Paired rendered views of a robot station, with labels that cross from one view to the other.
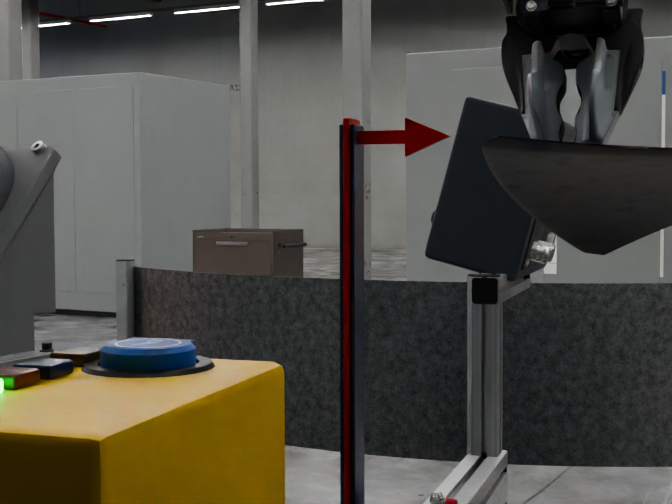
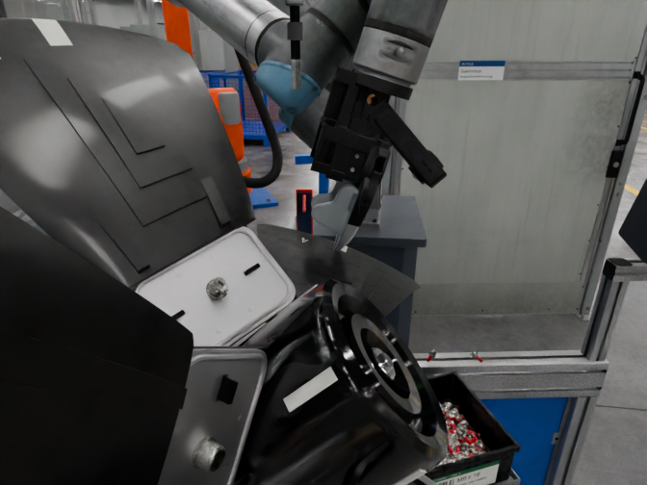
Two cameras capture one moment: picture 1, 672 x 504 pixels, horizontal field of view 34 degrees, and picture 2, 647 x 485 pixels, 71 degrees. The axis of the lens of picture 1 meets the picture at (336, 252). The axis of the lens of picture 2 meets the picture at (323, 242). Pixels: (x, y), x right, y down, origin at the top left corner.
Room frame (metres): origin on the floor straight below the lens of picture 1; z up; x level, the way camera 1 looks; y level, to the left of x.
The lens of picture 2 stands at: (0.50, -0.64, 1.39)
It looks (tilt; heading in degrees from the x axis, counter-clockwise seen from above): 24 degrees down; 70
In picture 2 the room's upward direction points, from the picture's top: straight up
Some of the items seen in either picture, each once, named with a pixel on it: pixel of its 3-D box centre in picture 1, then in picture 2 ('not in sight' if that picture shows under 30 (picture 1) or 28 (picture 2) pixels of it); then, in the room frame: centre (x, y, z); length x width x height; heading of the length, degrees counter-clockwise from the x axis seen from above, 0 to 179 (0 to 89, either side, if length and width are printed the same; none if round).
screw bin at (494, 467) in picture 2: not in sight; (420, 437); (0.82, -0.21, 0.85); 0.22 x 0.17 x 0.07; 177
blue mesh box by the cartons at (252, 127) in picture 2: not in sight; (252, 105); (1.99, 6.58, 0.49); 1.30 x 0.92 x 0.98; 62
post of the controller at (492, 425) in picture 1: (486, 364); (606, 311); (1.21, -0.16, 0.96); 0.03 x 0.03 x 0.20; 72
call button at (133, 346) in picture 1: (148, 359); not in sight; (0.47, 0.08, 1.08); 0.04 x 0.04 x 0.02
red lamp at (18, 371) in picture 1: (8, 377); not in sight; (0.42, 0.13, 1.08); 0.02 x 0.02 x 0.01; 72
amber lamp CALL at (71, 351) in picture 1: (78, 356); not in sight; (0.48, 0.11, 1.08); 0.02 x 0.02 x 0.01; 72
